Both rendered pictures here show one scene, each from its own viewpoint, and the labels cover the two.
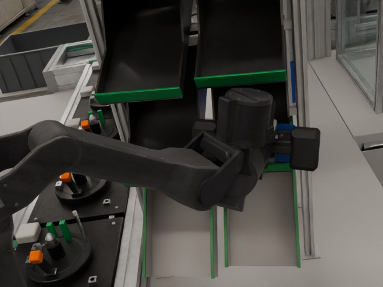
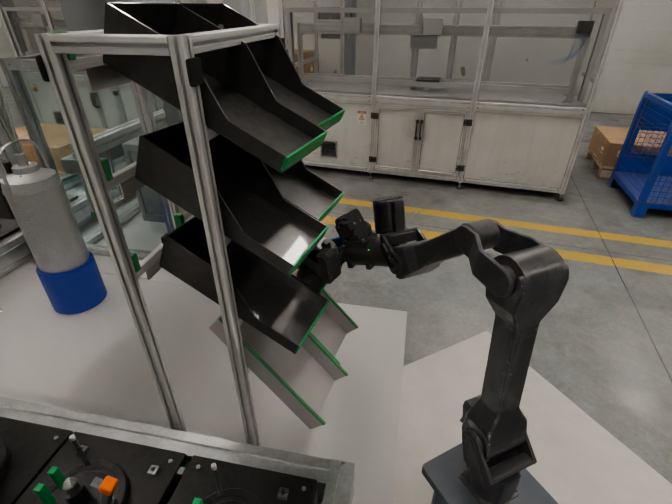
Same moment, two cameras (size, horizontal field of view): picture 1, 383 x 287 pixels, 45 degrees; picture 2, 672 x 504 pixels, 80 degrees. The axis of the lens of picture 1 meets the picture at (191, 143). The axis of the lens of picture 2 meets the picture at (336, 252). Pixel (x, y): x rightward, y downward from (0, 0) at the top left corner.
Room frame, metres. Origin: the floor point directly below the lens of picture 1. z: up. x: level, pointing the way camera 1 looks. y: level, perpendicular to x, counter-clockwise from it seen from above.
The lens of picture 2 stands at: (0.52, 0.60, 1.69)
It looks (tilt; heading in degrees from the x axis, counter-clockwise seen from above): 32 degrees down; 276
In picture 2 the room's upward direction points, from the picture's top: straight up
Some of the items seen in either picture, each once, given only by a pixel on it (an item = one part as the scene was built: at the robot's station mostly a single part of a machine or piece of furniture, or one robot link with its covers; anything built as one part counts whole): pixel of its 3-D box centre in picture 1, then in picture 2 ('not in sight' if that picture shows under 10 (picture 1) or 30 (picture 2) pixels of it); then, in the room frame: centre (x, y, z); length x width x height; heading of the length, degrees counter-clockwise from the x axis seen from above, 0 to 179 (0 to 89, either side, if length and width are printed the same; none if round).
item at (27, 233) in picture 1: (29, 235); not in sight; (0.83, 0.41, 0.97); 0.05 x 0.05 x 0.04; 85
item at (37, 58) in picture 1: (52, 55); not in sight; (2.83, 0.74, 0.73); 0.62 x 0.42 x 0.23; 85
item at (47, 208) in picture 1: (78, 174); (75, 493); (0.98, 0.29, 1.01); 0.24 x 0.24 x 0.13; 85
